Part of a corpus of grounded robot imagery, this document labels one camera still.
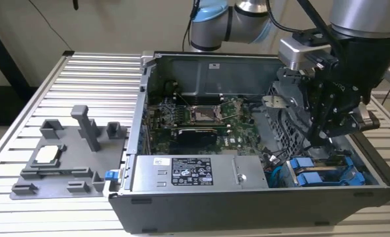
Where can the silver CPU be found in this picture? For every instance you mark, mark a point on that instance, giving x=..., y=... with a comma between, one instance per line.
x=46, y=154

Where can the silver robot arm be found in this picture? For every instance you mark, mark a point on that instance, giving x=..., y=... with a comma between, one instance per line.
x=211, y=34

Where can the black graphics card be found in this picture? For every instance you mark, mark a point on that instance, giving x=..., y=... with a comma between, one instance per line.
x=196, y=135

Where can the hard disk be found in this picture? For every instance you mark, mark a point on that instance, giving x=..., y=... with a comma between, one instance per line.
x=323, y=177

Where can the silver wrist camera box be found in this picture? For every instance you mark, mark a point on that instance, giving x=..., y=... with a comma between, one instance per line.
x=296, y=50

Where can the blue case latch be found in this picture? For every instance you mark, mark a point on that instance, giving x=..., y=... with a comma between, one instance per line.
x=110, y=175

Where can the CPU socket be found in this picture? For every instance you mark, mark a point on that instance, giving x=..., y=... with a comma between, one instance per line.
x=203, y=114

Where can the silver power supply unit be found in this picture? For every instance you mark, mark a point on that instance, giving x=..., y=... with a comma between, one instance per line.
x=197, y=172

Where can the green motherboard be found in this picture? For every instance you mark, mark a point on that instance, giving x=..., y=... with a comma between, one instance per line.
x=240, y=138

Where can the metal disk bay cage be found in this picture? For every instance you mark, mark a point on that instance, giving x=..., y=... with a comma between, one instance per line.
x=280, y=116

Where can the grey parts rack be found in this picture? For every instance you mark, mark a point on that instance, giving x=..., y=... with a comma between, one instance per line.
x=74, y=158

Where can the black furniture frame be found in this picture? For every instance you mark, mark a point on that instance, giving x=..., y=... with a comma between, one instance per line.
x=2, y=98

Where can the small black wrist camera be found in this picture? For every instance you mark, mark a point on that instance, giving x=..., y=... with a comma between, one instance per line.
x=367, y=122

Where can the open grey PC case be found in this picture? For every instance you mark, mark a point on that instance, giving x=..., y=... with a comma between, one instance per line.
x=247, y=209

